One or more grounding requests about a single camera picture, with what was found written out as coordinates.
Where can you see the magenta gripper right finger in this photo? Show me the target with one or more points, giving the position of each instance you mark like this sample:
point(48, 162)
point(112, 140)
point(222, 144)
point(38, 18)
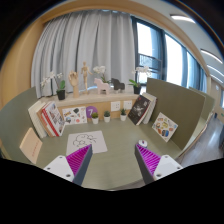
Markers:
point(154, 167)

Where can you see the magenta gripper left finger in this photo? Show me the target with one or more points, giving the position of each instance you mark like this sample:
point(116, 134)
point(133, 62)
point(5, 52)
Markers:
point(72, 167)

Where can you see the white mouse pad with drawing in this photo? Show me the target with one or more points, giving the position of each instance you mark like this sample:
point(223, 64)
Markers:
point(80, 140)

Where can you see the colourful sticker card right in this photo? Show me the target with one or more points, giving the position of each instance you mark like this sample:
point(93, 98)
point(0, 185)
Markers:
point(164, 127)

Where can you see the light wooden board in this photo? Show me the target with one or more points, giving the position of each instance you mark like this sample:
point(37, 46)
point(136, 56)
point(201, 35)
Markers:
point(31, 145)

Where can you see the sticker card on shelf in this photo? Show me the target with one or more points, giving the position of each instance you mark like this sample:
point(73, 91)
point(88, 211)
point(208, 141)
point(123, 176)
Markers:
point(75, 115)

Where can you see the red and white book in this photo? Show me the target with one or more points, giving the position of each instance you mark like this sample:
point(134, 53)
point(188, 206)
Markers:
point(54, 118)

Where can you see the small potted plant left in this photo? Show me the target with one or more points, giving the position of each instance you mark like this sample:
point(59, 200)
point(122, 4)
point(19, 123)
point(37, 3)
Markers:
point(95, 117)

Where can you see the small potted plant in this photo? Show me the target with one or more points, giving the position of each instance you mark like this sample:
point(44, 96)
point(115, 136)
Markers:
point(95, 117)
point(123, 114)
point(107, 116)

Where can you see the small potted plant right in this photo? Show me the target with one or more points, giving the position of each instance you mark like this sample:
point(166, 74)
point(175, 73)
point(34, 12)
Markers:
point(123, 114)

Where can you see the purple round number sign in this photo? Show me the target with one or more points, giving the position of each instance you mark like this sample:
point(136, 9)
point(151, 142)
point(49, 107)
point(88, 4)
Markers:
point(90, 110)

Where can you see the small potted plant middle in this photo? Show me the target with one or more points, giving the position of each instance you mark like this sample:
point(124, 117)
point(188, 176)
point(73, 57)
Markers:
point(107, 116)

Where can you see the wooden shelf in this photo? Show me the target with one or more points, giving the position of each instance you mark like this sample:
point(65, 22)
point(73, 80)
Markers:
point(101, 101)

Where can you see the white book behind black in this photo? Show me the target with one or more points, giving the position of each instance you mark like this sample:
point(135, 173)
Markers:
point(151, 107)

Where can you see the green desk partition right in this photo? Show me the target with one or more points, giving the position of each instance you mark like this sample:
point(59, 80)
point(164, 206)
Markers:
point(189, 108)

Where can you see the white book stack left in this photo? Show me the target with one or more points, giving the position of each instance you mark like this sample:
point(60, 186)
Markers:
point(35, 119)

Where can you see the white orchid black pot left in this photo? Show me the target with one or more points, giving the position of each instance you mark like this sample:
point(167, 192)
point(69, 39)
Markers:
point(55, 80)

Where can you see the white orchid black pot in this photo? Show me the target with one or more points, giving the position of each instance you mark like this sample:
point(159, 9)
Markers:
point(55, 80)
point(136, 83)

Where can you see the pink wooden horse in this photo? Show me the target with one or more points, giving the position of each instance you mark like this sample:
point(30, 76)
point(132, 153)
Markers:
point(101, 86)

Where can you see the black wooden horse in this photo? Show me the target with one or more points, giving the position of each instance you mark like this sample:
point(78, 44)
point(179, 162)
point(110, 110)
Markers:
point(117, 84)

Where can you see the wooden hand model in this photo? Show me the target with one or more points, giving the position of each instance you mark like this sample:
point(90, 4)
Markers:
point(74, 81)

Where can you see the white orchid black pot right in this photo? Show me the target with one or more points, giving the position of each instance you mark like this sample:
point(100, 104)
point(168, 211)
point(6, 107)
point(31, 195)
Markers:
point(136, 83)

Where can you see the wooden mannequin figure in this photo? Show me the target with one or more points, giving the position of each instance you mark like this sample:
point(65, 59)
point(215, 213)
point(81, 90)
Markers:
point(85, 72)

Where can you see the white orchid centre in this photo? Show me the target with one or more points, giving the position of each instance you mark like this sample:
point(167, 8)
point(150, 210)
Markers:
point(100, 70)

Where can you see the grey curtain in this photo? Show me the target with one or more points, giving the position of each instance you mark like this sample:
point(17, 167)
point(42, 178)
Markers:
point(86, 38)

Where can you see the white wall socket right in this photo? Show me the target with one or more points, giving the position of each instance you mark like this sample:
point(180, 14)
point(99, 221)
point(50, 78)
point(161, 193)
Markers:
point(127, 105)

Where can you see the white wall socket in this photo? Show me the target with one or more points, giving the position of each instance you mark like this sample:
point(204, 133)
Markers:
point(115, 106)
point(127, 105)

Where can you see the white wall socket left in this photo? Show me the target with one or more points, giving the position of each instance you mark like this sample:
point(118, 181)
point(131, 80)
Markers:
point(115, 106)

